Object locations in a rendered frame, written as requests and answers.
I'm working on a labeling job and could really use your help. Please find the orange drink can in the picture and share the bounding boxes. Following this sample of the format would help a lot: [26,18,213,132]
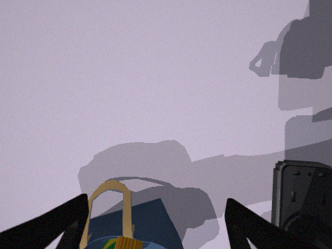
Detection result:
[115,237,143,249]

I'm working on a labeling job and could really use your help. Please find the green and yellow drink can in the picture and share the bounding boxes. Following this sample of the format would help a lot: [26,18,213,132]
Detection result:
[102,238,117,249]

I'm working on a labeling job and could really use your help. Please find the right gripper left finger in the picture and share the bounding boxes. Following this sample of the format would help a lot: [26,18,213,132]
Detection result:
[0,194,89,249]

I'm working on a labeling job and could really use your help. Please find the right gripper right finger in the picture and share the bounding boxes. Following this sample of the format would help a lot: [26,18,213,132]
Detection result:
[224,198,320,249]

